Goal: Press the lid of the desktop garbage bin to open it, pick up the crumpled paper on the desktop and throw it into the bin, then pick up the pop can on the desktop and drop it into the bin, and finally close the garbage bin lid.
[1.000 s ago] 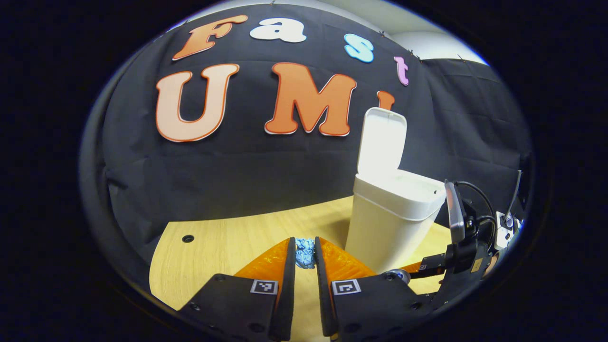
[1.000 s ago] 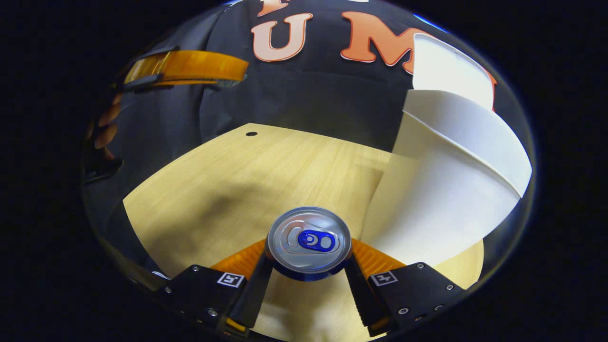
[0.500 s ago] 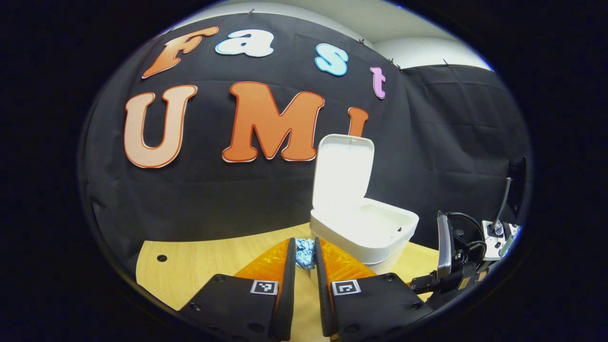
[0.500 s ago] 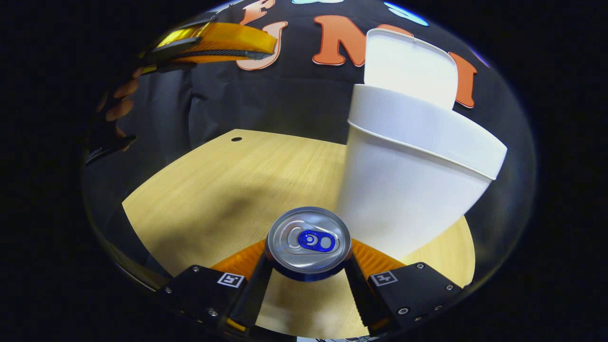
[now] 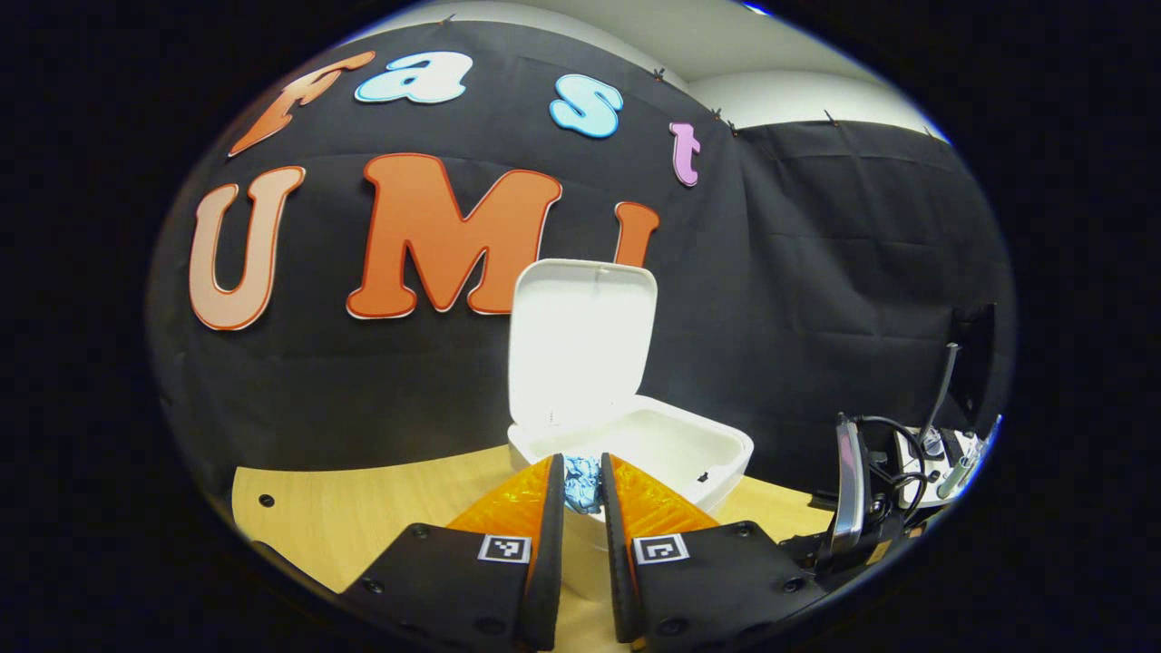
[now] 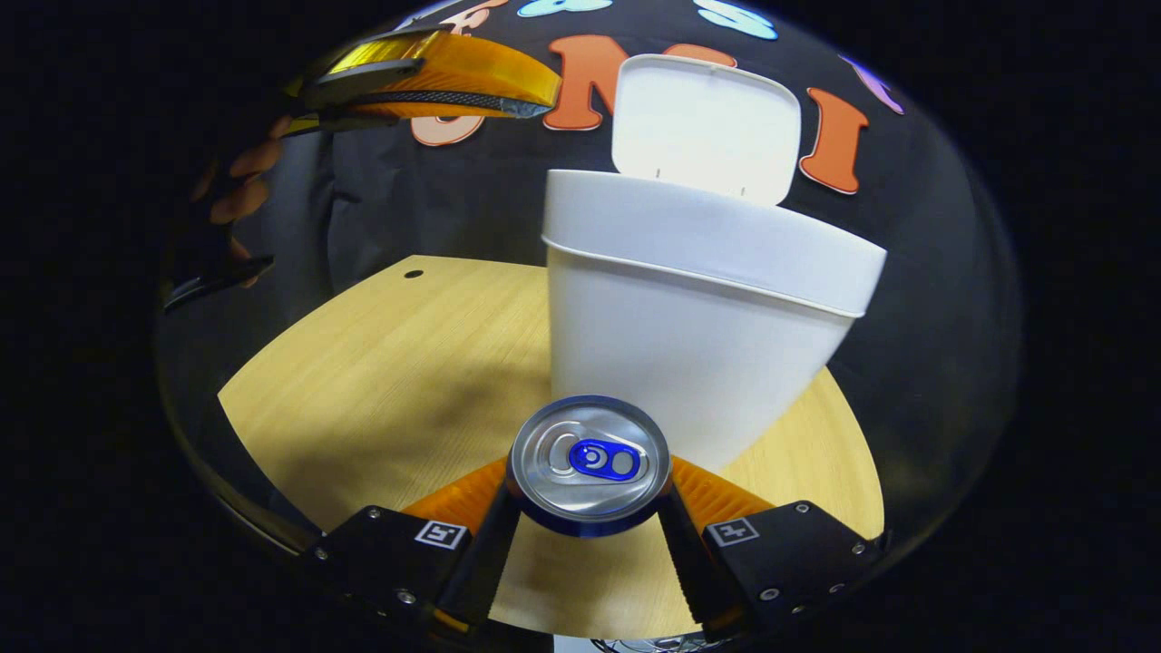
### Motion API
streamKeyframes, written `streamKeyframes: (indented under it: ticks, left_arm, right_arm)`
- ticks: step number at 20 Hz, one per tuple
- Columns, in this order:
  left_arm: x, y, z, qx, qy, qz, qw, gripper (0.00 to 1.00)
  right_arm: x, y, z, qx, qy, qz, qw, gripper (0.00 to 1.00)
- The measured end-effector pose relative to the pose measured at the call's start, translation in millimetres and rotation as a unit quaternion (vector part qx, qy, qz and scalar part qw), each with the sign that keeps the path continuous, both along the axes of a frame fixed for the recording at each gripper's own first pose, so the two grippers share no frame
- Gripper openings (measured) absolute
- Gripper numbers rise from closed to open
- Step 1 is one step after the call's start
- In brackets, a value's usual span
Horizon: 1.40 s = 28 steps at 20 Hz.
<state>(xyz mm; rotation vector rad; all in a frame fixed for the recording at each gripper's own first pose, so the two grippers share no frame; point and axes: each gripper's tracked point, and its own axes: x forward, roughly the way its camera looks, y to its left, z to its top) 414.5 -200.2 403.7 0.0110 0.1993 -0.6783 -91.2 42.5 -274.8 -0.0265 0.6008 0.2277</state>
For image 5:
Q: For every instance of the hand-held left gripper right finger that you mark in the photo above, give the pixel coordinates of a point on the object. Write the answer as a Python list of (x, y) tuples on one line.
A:
[(617, 562)]

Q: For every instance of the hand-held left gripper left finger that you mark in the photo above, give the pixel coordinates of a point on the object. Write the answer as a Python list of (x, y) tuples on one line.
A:
[(549, 544)]

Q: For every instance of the blue white paper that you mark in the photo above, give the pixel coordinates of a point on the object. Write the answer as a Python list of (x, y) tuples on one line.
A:
[(582, 485)]

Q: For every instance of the white desktop garbage bin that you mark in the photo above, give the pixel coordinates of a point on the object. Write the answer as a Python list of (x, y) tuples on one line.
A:
[(580, 336)]

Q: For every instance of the wooden desktop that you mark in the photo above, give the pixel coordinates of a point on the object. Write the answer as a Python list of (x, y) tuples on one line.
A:
[(345, 508)]

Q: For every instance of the silver black curved bar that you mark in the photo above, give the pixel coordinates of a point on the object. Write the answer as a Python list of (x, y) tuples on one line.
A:
[(851, 481)]

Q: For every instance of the white power strip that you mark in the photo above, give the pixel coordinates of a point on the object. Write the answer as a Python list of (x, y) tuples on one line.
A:
[(943, 462)]

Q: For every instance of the black backdrop cloth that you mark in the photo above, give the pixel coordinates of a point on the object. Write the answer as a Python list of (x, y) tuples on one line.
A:
[(816, 272)]

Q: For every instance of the grey rod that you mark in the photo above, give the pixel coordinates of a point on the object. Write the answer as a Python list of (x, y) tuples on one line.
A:
[(943, 381)]

